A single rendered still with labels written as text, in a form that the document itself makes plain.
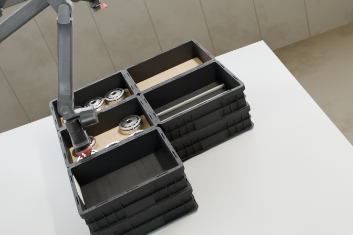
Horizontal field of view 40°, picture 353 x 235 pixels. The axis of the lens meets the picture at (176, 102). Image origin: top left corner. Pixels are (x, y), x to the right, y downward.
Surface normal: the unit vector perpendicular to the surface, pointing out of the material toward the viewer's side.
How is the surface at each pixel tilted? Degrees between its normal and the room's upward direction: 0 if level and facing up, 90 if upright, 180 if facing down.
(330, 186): 0
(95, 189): 0
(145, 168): 0
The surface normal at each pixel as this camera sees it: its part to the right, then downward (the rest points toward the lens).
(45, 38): 0.18, 0.50
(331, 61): -0.29, -0.80
